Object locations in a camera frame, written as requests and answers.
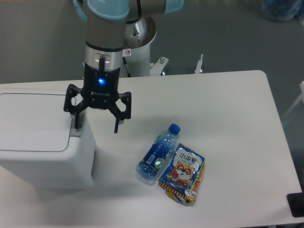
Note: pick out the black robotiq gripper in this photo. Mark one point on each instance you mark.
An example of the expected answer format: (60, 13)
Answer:
(101, 88)

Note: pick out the white push-lid trash can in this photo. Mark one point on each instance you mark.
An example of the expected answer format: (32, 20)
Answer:
(39, 142)

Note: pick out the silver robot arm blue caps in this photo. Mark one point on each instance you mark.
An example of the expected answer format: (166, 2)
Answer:
(106, 25)

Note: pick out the blue plastic drink bottle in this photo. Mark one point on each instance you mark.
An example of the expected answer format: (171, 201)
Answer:
(160, 151)

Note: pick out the blue cartoon snack bag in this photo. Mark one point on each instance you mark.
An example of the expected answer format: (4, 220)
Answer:
(183, 176)

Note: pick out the blue plastic bag on floor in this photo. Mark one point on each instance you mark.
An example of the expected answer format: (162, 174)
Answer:
(280, 10)

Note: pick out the white furniture edge right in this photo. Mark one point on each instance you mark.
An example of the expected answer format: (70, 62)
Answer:
(294, 107)

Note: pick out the black device at table edge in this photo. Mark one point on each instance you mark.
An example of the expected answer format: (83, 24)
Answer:
(296, 204)

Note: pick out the white metal base frame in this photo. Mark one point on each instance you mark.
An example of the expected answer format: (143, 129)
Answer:
(164, 65)

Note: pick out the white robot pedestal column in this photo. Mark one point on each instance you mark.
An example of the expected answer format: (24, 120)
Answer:
(136, 53)

